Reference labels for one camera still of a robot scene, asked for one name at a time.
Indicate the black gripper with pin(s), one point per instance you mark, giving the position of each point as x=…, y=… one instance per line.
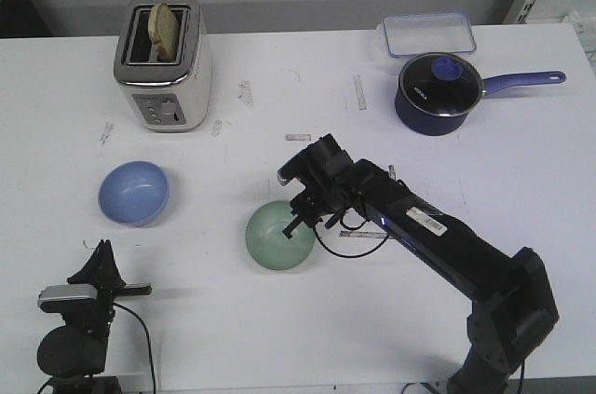
x=330, y=186
x=95, y=312

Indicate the green bowl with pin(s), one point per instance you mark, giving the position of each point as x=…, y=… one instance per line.
x=266, y=243

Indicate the blue bowl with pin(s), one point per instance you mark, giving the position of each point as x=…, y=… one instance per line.
x=134, y=193

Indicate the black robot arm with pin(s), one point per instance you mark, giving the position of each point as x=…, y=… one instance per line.
x=513, y=308
x=74, y=354

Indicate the white silver toaster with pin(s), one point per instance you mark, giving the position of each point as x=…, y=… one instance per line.
x=166, y=96

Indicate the dark blue saucepan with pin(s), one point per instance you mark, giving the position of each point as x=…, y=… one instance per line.
x=431, y=125

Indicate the glass pot lid blue knob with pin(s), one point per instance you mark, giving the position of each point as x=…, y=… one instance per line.
x=441, y=84

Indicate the clear plastic food container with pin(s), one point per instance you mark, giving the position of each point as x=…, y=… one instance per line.
x=407, y=35

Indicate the toast slice in toaster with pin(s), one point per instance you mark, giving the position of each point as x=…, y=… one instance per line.
x=163, y=29

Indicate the black object at left edge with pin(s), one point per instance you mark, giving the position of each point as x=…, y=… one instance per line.
x=21, y=19

